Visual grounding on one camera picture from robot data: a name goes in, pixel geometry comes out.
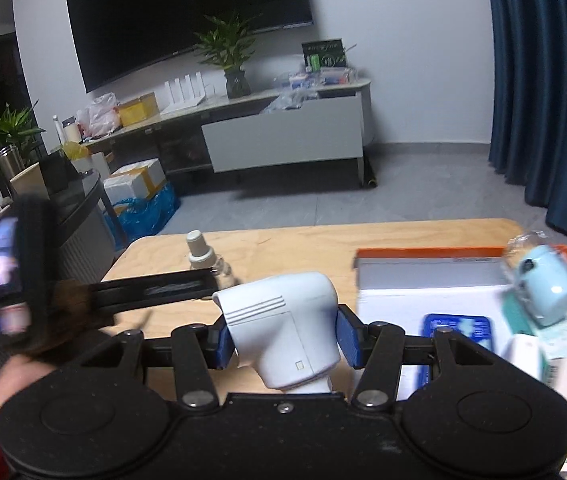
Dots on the black wall television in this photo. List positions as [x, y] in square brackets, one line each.
[113, 38]

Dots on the white plug-in vaporizer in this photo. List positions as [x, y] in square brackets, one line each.
[284, 328]

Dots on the white router with antennas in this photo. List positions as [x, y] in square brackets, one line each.
[186, 92]

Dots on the black green display box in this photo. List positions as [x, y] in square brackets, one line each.
[324, 54]

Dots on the dark blue curtain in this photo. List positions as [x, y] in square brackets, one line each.
[529, 133]

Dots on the white USB charger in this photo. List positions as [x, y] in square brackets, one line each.
[524, 351]

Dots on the clear box of small items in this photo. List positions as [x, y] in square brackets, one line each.
[326, 76]

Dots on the yellow cardboard box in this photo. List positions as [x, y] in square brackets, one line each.
[137, 110]

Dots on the blue plastic bag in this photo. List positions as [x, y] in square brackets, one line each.
[141, 217]

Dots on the white red plastic bag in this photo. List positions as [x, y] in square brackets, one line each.
[100, 117]

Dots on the beige paper cup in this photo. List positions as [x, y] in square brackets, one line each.
[30, 181]

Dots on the white TV cabinet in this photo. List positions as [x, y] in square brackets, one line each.
[233, 135]

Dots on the toothpick jar light blue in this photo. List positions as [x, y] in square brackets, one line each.
[539, 277]

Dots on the steel thermos bottle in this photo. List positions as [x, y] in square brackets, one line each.
[11, 162]

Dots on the green text paper box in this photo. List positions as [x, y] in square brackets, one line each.
[552, 339]

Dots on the white yellow cardboard carton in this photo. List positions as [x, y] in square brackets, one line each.
[136, 180]

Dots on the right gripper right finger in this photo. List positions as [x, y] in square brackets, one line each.
[376, 350]

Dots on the clear liquid refill bottle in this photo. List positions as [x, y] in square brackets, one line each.
[202, 255]

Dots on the potted green plant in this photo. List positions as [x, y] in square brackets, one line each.
[227, 44]

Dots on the blue card box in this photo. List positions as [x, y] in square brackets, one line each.
[475, 327]

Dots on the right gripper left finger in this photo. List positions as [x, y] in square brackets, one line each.
[196, 349]

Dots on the left hand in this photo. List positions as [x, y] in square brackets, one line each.
[18, 373]

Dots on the orange white shallow box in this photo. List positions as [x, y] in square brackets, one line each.
[402, 286]

